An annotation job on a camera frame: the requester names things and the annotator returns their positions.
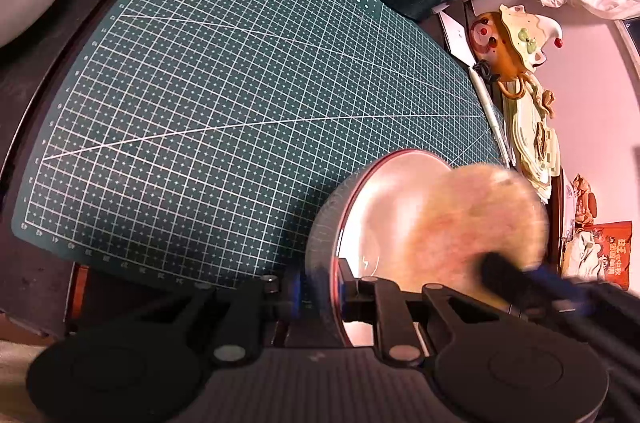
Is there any orange snack bag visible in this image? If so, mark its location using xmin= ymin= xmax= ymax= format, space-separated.
xmin=562 ymin=220 xmax=633 ymax=291

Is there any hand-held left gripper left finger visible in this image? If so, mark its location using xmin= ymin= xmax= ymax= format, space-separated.
xmin=122 ymin=274 xmax=304 ymax=366

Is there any oval cream sponge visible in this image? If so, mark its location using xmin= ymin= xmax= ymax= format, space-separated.
xmin=400 ymin=163 xmax=551 ymax=309

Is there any green cutting mat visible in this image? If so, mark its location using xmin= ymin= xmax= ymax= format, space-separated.
xmin=11 ymin=0 xmax=512 ymax=300

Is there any orange pig mug cream hat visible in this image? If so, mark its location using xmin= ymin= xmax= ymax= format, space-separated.
xmin=469 ymin=3 xmax=566 ymax=100

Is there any stack of cream green cards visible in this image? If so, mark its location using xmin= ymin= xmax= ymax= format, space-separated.
xmin=502 ymin=80 xmax=564 ymax=205

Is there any white paper card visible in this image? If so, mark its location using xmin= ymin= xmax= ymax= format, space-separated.
xmin=439 ymin=10 xmax=477 ymax=67

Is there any white bowl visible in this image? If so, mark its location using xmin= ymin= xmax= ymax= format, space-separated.
xmin=304 ymin=149 xmax=551 ymax=349

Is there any brown toy figure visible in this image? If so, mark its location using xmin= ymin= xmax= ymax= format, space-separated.
xmin=570 ymin=173 xmax=599 ymax=225

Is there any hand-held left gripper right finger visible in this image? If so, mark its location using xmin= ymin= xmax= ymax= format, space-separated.
xmin=336 ymin=256 xmax=507 ymax=367

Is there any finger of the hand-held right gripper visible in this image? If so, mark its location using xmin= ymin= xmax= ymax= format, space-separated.
xmin=479 ymin=250 xmax=621 ymax=320

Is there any white craft knife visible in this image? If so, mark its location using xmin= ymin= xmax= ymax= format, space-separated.
xmin=467 ymin=67 xmax=516 ymax=169

